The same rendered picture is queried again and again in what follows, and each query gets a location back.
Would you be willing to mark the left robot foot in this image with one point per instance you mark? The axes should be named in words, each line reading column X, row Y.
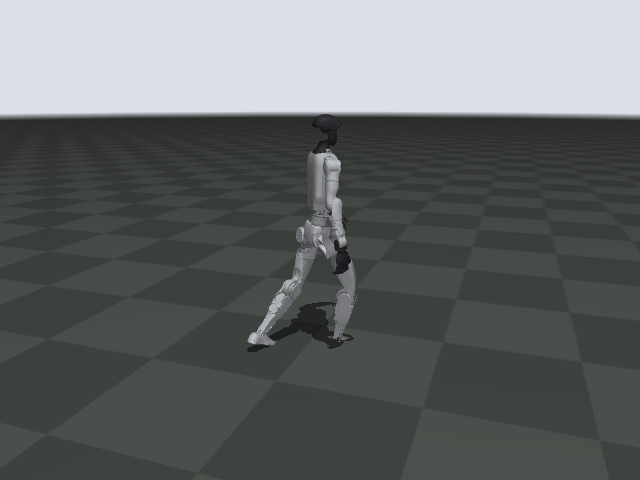
column 255, row 338

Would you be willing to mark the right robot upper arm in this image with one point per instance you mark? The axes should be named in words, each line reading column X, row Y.
column 332, row 170

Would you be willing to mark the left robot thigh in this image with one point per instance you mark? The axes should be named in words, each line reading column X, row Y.
column 304, row 260

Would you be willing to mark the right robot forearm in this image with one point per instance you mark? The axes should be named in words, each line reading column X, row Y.
column 338, row 232

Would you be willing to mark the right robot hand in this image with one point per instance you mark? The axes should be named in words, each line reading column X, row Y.
column 342, row 258

